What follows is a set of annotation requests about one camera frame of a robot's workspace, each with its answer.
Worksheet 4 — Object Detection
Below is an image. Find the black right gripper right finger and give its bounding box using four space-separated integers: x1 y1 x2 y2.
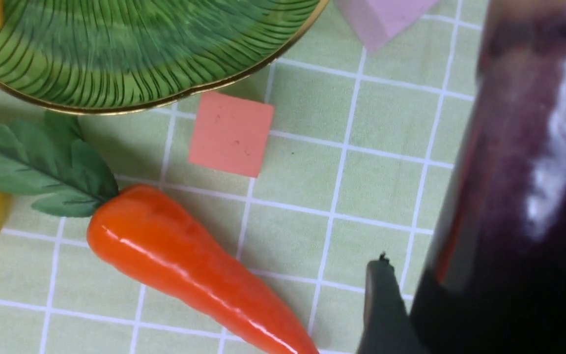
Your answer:
410 271 566 354

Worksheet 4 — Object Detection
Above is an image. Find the pink foam cube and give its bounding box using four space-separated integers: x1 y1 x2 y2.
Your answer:
334 0 438 54

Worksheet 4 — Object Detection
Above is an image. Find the purple eggplant toy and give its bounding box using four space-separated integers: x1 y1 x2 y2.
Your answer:
415 0 566 308

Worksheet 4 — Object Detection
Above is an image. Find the orange carrot toy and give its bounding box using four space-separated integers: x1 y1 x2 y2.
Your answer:
0 114 317 354

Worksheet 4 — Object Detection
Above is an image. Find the green leaf glass plate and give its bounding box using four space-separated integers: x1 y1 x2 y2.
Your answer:
0 0 328 115

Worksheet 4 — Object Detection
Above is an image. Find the salmon foam cube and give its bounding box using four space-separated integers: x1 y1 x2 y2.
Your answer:
187 91 275 178

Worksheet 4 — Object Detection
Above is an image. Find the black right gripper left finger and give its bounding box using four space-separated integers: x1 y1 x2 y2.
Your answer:
357 253 428 354

